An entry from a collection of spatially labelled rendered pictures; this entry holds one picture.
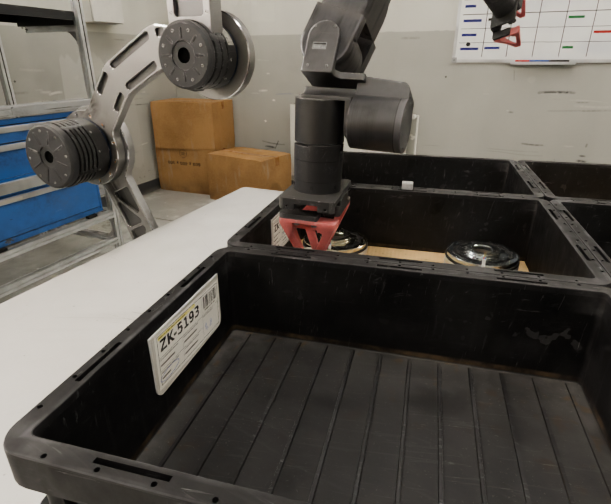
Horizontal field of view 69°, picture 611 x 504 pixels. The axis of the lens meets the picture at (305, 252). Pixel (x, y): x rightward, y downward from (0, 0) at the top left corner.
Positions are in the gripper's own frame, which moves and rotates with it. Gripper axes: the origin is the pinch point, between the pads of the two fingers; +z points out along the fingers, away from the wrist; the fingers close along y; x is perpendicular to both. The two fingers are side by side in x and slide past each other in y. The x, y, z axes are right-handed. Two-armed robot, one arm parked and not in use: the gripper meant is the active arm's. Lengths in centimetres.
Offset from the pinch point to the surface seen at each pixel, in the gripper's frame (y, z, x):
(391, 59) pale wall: 329, -17, 26
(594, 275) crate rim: -5.5, -5.0, -29.5
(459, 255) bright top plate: 12.8, 2.7, -18.7
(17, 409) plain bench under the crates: -17.7, 19.9, 35.1
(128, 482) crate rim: -38.0, -4.6, -0.3
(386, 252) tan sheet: 17.9, 6.1, -7.8
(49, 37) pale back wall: 225, -25, 247
